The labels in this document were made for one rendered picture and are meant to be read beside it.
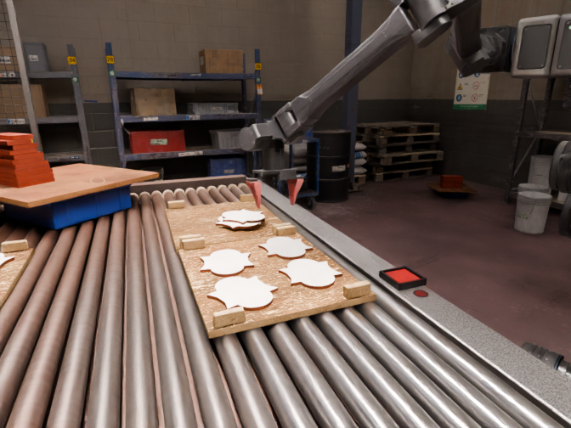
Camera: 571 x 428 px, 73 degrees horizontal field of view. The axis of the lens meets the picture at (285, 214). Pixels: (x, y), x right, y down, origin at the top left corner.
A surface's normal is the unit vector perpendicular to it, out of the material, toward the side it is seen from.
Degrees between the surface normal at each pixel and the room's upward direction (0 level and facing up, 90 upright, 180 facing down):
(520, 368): 0
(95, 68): 90
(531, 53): 90
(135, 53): 90
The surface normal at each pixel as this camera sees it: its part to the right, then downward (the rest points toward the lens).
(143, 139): 0.43, 0.27
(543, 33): -0.71, 0.21
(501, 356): 0.00, -0.96
